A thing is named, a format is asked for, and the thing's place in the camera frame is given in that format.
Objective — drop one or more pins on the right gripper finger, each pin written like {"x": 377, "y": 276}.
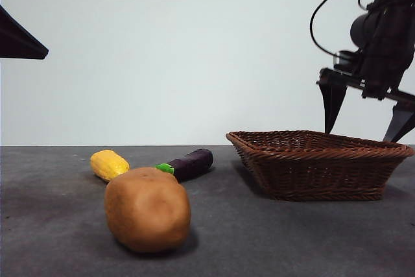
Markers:
{"x": 400, "y": 121}
{"x": 332, "y": 102}

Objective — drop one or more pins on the yellow corn cob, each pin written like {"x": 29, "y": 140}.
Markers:
{"x": 108, "y": 165}

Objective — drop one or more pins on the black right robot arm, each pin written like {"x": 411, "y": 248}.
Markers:
{"x": 360, "y": 30}

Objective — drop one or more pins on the brown wicker basket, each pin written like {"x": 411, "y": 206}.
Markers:
{"x": 308, "y": 173}

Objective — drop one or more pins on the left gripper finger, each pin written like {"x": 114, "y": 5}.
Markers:
{"x": 16, "y": 43}

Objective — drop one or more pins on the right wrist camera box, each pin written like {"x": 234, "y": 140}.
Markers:
{"x": 345, "y": 59}

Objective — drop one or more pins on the brown potato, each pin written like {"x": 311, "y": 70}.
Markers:
{"x": 146, "y": 212}

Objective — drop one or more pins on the purple eggplant with green stem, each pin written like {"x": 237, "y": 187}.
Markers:
{"x": 191, "y": 165}

